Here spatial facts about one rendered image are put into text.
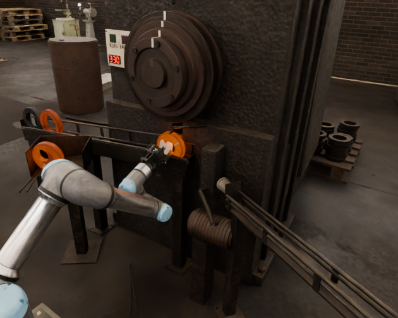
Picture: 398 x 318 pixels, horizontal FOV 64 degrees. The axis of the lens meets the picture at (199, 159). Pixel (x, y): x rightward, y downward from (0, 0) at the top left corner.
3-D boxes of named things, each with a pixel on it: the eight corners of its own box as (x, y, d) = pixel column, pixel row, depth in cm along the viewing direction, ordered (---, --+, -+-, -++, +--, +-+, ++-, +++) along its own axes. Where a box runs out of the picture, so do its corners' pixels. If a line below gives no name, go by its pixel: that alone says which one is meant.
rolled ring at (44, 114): (57, 144, 203) (62, 142, 205) (60, 121, 192) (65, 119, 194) (38, 127, 207) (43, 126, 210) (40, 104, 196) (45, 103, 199)
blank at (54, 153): (39, 135, 155) (35, 138, 152) (68, 151, 157) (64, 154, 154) (32, 159, 163) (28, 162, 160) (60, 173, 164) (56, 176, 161)
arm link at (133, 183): (120, 197, 140) (114, 183, 135) (136, 180, 147) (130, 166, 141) (134, 201, 136) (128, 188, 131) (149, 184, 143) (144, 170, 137)
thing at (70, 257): (61, 240, 202) (40, 135, 169) (104, 239, 204) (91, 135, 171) (50, 264, 184) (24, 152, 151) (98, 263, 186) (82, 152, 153)
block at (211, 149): (209, 183, 163) (211, 140, 152) (223, 187, 159) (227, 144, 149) (198, 192, 155) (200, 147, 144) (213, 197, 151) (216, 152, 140)
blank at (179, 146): (170, 163, 166) (166, 166, 163) (155, 137, 164) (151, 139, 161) (191, 154, 156) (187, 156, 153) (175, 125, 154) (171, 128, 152)
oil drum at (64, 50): (83, 99, 470) (75, 34, 429) (114, 106, 444) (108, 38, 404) (48, 109, 423) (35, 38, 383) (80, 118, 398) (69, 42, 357)
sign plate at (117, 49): (110, 64, 173) (107, 28, 165) (148, 70, 162) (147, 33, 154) (107, 65, 171) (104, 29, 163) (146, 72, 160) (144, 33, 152)
